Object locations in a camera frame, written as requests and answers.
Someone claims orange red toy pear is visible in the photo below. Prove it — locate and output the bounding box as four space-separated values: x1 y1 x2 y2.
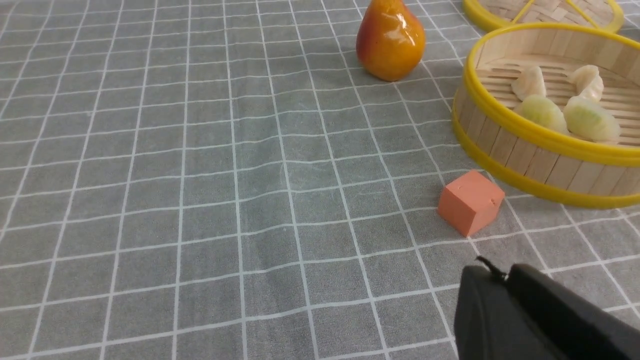
355 0 426 82

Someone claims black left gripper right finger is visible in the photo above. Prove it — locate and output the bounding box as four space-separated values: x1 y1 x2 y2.
506 264 640 360

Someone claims white dumpling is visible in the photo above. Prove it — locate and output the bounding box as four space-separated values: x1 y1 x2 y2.
510 65 547 101
568 64 605 103

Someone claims bamboo steamer tray yellow rim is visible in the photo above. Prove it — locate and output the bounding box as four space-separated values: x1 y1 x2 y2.
451 22 639 208

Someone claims woven steamer lid yellow rim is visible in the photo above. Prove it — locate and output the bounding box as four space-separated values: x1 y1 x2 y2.
462 0 626 34

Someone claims pale green dumpling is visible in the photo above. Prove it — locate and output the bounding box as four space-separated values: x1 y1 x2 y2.
513 94 569 135
563 96 621 142

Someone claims grey checked tablecloth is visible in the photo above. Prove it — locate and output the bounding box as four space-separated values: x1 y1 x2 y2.
0 0 639 360

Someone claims orange cube block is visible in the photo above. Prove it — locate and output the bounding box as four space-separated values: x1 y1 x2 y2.
437 170 505 237

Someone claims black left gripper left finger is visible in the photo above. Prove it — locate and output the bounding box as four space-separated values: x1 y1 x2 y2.
454 256 566 360

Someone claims pale green dumpling front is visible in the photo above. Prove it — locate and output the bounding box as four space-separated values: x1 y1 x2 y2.
563 96 621 142

